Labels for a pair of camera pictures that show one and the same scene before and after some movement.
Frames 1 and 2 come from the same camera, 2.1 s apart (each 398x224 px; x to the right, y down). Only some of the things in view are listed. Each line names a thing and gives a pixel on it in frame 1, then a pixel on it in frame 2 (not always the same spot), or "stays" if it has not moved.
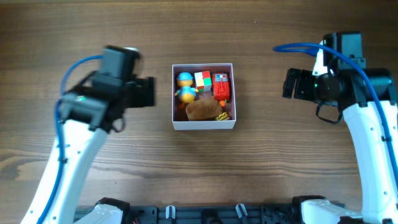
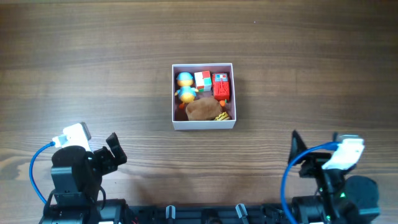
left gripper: (147, 94) to (110, 159)
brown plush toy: (203, 109) stays
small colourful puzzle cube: (203, 81) stays
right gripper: (300, 84) to (311, 163)
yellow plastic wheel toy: (222, 117) stays
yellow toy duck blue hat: (186, 93) stays
